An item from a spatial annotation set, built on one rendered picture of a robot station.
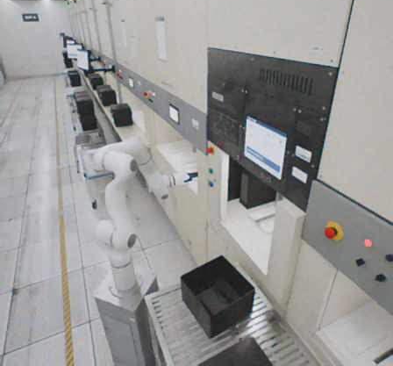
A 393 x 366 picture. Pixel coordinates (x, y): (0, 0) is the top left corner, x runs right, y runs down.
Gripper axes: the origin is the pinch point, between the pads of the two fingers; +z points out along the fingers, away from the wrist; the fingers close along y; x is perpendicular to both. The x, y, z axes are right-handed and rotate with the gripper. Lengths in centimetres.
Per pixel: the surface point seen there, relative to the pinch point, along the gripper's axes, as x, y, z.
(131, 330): -64, 43, -61
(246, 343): -34, 90, -17
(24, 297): -120, -63, -138
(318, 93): 66, 77, 12
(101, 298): -44, 32, -72
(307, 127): 54, 75, 12
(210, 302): -43, 59, -19
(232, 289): -43, 57, -4
